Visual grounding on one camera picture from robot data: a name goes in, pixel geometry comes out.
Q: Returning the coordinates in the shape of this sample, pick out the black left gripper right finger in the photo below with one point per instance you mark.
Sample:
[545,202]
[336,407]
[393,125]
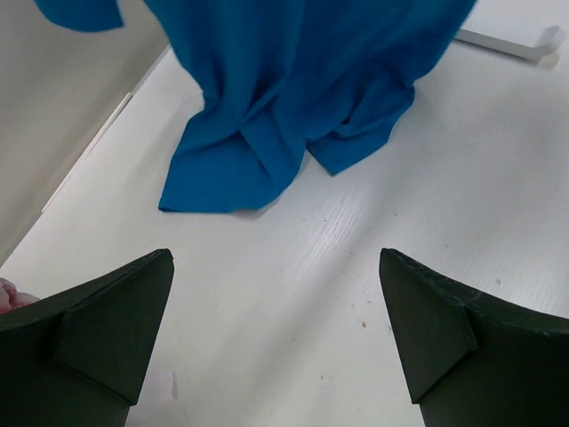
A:
[470,358]

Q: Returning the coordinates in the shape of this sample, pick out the white sheer garment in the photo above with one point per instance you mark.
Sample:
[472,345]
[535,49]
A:
[158,405]

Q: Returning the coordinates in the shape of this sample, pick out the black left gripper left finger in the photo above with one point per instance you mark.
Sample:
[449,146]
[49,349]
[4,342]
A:
[80,357]

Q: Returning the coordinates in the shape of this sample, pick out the blue t shirt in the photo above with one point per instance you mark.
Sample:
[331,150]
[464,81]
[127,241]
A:
[282,79]

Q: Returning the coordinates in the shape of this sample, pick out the pink patterned garment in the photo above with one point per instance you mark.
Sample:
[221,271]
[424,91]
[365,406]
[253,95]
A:
[11,298]

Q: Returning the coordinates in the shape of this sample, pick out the white clothes rack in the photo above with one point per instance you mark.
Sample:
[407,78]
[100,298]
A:
[548,43]

